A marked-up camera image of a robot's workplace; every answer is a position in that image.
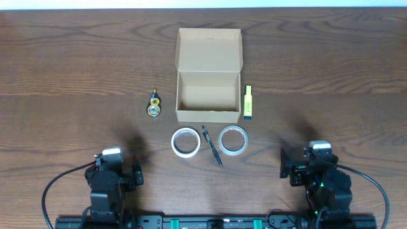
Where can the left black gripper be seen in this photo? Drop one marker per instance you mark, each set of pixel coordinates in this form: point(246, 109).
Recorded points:
point(135, 178)

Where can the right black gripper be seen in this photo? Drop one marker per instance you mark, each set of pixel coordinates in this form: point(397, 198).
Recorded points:
point(299, 168)

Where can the clear tape roll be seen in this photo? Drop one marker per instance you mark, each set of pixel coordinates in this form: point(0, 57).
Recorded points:
point(233, 140)

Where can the white tape roll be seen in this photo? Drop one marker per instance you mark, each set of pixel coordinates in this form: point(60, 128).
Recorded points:
point(185, 142)

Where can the yellow highlighter marker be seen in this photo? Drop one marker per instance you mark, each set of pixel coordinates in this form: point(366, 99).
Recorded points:
point(248, 102)

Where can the yellow black correction tape dispenser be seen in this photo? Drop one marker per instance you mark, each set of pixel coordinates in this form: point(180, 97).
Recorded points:
point(154, 106)

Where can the black clear ballpoint pen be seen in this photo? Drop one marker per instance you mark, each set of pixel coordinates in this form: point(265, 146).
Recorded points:
point(212, 146)

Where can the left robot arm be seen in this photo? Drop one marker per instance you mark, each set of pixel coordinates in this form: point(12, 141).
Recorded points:
point(108, 191)

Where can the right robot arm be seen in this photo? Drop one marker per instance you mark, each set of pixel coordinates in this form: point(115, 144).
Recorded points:
point(327, 189)

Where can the brown cardboard box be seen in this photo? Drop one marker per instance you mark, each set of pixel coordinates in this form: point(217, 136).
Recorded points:
point(208, 63)

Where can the black aluminium mounting rail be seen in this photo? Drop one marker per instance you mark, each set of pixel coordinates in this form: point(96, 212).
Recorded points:
point(278, 221)

